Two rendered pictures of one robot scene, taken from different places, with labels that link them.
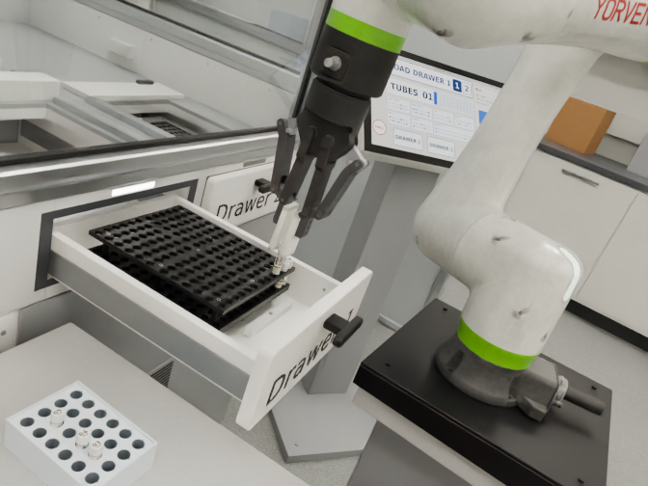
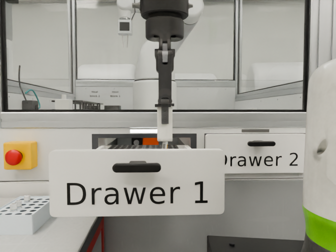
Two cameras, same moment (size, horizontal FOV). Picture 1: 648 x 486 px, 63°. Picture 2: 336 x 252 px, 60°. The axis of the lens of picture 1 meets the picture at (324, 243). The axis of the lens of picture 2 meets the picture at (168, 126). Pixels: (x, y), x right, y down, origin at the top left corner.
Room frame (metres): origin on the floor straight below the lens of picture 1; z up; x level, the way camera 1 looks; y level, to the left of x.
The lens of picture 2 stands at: (0.44, -0.50, 0.99)
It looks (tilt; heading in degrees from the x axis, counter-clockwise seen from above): 3 degrees down; 68
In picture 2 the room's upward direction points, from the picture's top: straight up
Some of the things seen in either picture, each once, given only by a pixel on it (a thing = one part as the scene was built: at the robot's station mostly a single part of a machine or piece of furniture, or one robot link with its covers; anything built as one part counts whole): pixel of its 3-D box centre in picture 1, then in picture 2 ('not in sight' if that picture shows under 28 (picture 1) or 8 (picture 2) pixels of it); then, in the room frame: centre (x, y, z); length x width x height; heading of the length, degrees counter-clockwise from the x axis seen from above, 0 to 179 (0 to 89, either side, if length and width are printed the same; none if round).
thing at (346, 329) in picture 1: (339, 326); (137, 166); (0.56, -0.05, 0.91); 0.07 x 0.04 x 0.01; 161
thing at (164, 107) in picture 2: (311, 223); (165, 110); (0.64, 0.02, 0.99); 0.03 x 0.01 x 0.05; 69
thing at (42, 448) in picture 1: (81, 444); (25, 213); (0.38, 0.17, 0.78); 0.12 x 0.08 x 0.04; 69
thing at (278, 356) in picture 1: (314, 336); (138, 182); (0.57, -0.03, 0.87); 0.29 x 0.02 x 0.11; 161
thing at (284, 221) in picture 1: (283, 227); not in sight; (0.65, 0.06, 0.97); 0.03 x 0.01 x 0.07; 159
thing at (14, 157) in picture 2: not in sight; (14, 157); (0.35, 0.33, 0.88); 0.04 x 0.03 x 0.04; 161
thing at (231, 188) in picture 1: (250, 194); (256, 153); (0.97, 0.17, 0.87); 0.29 x 0.02 x 0.11; 161
